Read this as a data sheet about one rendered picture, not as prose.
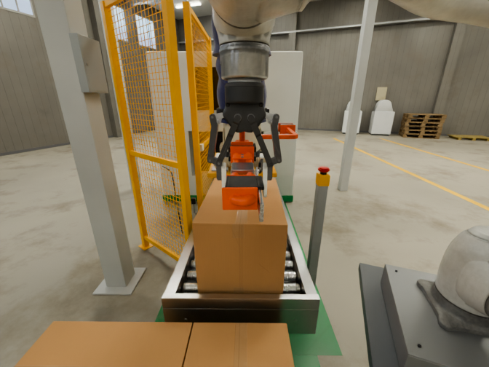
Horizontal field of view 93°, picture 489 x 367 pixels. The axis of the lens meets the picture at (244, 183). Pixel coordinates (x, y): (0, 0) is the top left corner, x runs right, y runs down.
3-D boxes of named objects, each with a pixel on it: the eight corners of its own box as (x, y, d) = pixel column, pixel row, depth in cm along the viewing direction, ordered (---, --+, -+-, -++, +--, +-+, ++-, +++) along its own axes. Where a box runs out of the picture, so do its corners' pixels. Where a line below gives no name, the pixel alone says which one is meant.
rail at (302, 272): (265, 176, 329) (266, 163, 322) (269, 176, 329) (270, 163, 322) (303, 327, 112) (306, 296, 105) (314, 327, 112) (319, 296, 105)
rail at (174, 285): (220, 176, 329) (219, 163, 323) (223, 176, 329) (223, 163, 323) (167, 325, 112) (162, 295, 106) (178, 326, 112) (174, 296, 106)
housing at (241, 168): (231, 176, 69) (230, 162, 67) (253, 176, 69) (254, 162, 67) (229, 186, 63) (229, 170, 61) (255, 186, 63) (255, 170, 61)
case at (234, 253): (217, 230, 167) (215, 177, 153) (273, 231, 166) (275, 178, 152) (198, 297, 111) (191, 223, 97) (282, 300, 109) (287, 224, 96)
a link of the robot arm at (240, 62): (221, 52, 46) (222, 84, 48) (215, 41, 38) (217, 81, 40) (267, 52, 46) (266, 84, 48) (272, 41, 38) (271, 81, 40)
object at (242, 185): (225, 194, 57) (224, 174, 55) (255, 193, 57) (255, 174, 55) (222, 210, 49) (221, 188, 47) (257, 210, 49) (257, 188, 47)
